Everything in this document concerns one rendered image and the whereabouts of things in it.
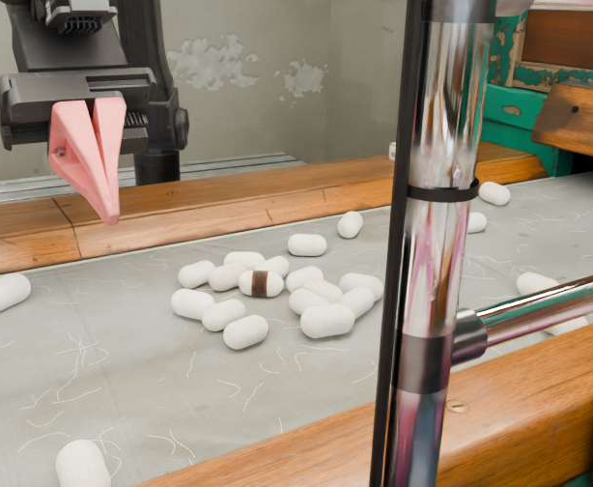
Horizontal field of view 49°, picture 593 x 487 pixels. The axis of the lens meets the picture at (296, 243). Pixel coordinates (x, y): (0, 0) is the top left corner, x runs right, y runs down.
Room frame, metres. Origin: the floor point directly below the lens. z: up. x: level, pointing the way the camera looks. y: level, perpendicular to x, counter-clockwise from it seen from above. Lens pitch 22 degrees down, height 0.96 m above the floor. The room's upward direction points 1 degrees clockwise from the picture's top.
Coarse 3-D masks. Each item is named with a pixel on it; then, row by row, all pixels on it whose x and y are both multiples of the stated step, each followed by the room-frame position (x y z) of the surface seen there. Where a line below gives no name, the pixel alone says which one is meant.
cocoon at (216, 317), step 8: (216, 304) 0.39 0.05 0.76; (224, 304) 0.39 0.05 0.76; (232, 304) 0.39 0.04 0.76; (240, 304) 0.39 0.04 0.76; (208, 312) 0.38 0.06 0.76; (216, 312) 0.38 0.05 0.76; (224, 312) 0.38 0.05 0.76; (232, 312) 0.39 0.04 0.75; (240, 312) 0.39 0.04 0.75; (208, 320) 0.38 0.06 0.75; (216, 320) 0.38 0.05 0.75; (224, 320) 0.38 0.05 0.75; (232, 320) 0.39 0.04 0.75; (208, 328) 0.38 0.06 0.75; (216, 328) 0.38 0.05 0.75; (224, 328) 0.38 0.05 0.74
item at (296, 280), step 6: (300, 270) 0.45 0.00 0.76; (306, 270) 0.45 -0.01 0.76; (312, 270) 0.45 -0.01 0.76; (318, 270) 0.45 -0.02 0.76; (288, 276) 0.45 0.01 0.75; (294, 276) 0.44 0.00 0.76; (300, 276) 0.44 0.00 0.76; (306, 276) 0.44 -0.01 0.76; (312, 276) 0.45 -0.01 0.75; (318, 276) 0.45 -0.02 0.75; (288, 282) 0.44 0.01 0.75; (294, 282) 0.44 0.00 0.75; (300, 282) 0.44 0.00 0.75; (288, 288) 0.44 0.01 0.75; (294, 288) 0.44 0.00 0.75
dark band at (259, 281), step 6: (252, 276) 0.44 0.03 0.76; (258, 276) 0.44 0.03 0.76; (264, 276) 0.44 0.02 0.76; (252, 282) 0.43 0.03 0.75; (258, 282) 0.43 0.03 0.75; (264, 282) 0.43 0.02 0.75; (252, 288) 0.43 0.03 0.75; (258, 288) 0.43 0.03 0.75; (264, 288) 0.43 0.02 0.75; (252, 294) 0.43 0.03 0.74; (258, 294) 0.43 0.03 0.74; (264, 294) 0.43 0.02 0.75
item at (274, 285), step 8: (248, 272) 0.44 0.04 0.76; (272, 272) 0.44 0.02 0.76; (240, 280) 0.44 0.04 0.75; (248, 280) 0.44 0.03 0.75; (272, 280) 0.43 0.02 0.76; (280, 280) 0.44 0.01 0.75; (240, 288) 0.44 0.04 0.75; (248, 288) 0.43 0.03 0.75; (272, 288) 0.43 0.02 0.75; (280, 288) 0.44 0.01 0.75; (272, 296) 0.44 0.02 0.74
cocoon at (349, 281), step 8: (352, 272) 0.44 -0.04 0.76; (344, 280) 0.44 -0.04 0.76; (352, 280) 0.44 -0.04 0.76; (360, 280) 0.43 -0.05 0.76; (368, 280) 0.43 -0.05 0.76; (376, 280) 0.43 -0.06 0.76; (344, 288) 0.44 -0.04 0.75; (352, 288) 0.43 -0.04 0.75; (368, 288) 0.43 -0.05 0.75; (376, 288) 0.43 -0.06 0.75; (376, 296) 0.43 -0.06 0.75
